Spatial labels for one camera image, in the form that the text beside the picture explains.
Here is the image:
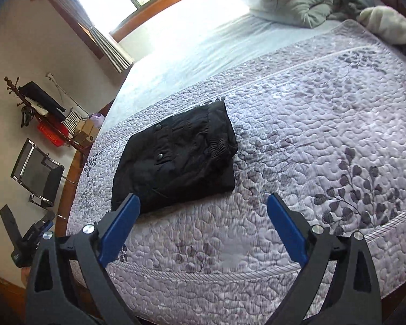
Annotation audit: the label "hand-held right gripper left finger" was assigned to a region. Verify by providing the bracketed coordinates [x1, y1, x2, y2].
[25, 193, 142, 325]

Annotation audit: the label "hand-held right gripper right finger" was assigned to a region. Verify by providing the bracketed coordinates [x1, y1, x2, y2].
[267, 193, 383, 325]

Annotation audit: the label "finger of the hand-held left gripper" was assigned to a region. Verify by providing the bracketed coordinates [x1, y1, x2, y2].
[0, 204, 21, 243]
[37, 210, 57, 233]

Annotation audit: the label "black pants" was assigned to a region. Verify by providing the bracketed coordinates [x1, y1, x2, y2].
[111, 101, 239, 215]

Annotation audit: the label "red plastic basket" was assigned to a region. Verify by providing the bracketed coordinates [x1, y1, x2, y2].
[37, 122, 70, 148]

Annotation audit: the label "cardboard box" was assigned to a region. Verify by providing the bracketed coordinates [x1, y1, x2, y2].
[75, 120, 100, 143]

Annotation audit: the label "lilac quilted bedspread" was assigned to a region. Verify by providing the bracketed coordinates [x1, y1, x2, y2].
[66, 18, 406, 320]

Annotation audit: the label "black-white striped cloth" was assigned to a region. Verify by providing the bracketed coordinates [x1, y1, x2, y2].
[64, 108, 85, 133]

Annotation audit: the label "black hanging garment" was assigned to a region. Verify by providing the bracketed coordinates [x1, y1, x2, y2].
[18, 81, 67, 123]

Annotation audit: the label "wooden coat rack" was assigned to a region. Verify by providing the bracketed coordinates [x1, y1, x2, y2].
[4, 76, 89, 156]

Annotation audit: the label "white metal stick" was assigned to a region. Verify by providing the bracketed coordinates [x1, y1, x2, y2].
[45, 72, 89, 116]

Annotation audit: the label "light blue bed sheet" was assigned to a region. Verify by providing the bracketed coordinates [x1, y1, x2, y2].
[101, 0, 342, 136]

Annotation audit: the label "grey striped curtain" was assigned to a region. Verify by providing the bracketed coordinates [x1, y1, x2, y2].
[42, 0, 135, 73]

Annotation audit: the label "grey-green duvet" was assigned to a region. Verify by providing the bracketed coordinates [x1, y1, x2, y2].
[267, 0, 369, 29]

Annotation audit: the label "white plush pillow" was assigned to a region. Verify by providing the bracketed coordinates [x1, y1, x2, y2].
[357, 6, 406, 45]

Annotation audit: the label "dark grey cloth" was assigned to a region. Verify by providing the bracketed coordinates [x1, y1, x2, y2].
[328, 0, 386, 21]

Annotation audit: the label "black chrome-frame chair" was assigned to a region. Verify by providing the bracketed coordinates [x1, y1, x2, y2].
[10, 138, 66, 219]

